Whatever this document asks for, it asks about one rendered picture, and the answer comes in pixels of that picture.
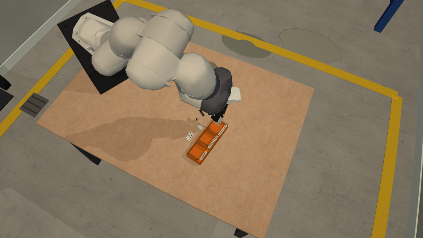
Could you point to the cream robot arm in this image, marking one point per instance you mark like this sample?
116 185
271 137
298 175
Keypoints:
152 50

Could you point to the orange three-compartment bin rack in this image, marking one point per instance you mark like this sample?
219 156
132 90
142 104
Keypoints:
206 141

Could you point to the white domino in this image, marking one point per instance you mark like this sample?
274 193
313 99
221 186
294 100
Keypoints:
189 136

